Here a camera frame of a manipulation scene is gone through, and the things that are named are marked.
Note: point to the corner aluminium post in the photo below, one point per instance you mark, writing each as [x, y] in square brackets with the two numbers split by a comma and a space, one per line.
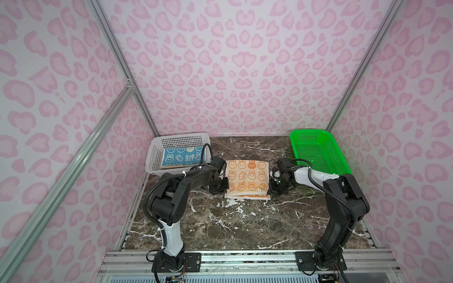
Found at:
[105, 27]
[390, 17]

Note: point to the right corner aluminium post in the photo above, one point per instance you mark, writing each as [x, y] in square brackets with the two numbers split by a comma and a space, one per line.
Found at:
[390, 17]

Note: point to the orange patterned towel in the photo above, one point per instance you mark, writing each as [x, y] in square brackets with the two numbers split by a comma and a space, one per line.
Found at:
[247, 179]

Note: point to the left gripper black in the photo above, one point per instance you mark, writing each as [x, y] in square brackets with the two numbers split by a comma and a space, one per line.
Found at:
[225, 186]

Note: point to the white perforated plastic basket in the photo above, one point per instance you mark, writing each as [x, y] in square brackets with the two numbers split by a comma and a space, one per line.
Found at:
[155, 153]

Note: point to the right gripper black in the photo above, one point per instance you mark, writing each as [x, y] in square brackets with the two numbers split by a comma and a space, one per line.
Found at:
[272, 188]

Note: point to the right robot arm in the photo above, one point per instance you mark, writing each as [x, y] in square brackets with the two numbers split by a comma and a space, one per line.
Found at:
[357, 202]

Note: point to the blue bunny print towel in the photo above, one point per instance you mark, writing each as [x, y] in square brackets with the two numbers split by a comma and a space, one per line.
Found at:
[174, 157]

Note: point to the left corner aluminium post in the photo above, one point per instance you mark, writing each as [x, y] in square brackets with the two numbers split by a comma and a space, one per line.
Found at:
[105, 27]

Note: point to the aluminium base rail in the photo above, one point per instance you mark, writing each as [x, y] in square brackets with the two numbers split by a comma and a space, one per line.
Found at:
[253, 266]

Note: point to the green plastic basket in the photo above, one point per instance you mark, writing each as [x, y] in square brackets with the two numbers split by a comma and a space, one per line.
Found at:
[320, 148]

